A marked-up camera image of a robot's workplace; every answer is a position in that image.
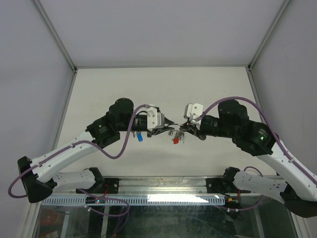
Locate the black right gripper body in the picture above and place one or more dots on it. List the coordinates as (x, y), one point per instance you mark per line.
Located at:
(200, 133)

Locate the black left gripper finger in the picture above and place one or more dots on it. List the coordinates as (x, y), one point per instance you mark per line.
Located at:
(157, 131)
(167, 124)

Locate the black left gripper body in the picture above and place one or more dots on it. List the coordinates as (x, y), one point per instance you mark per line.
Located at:
(137, 125)

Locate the silver keys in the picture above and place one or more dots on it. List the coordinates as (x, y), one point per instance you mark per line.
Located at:
(177, 134)

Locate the large silver keyring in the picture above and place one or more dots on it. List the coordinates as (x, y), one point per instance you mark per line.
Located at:
(174, 128)

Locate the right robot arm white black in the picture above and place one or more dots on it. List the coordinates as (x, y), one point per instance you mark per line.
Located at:
(227, 118)

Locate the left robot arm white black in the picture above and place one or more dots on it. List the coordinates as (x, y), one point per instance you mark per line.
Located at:
(43, 175)

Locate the blue key tag lower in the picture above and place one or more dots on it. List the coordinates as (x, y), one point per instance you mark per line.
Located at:
(139, 136)

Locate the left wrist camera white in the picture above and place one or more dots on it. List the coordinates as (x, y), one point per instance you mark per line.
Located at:
(155, 118)

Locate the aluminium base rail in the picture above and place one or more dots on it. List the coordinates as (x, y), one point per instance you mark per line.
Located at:
(132, 186)

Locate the white cable duct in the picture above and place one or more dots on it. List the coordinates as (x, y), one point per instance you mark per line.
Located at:
(151, 199)

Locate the aluminium frame post left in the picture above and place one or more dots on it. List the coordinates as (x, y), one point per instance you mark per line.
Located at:
(53, 33)

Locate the aluminium frame post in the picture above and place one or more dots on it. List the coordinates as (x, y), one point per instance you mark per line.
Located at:
(269, 33)
(53, 33)

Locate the aluminium frame post right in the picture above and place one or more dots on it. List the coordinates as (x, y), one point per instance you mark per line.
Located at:
(269, 33)

